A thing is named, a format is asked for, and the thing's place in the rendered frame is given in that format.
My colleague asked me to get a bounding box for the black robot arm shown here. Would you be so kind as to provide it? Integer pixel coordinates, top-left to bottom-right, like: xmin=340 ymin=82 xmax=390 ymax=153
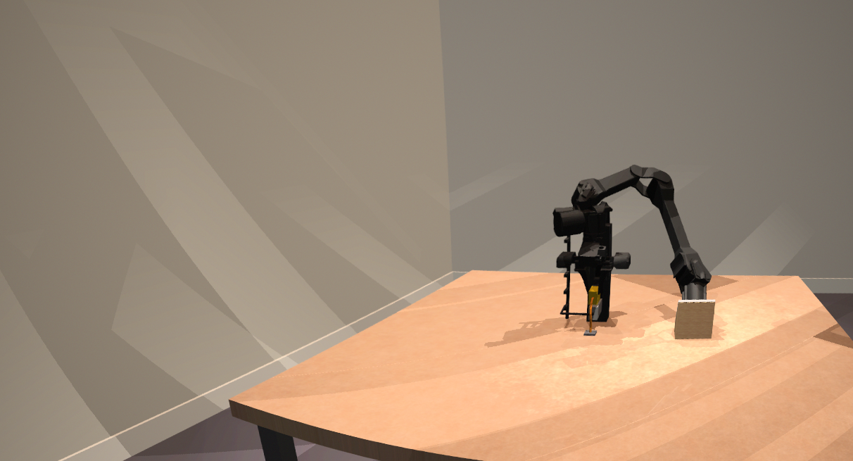
xmin=553 ymin=165 xmax=712 ymax=300

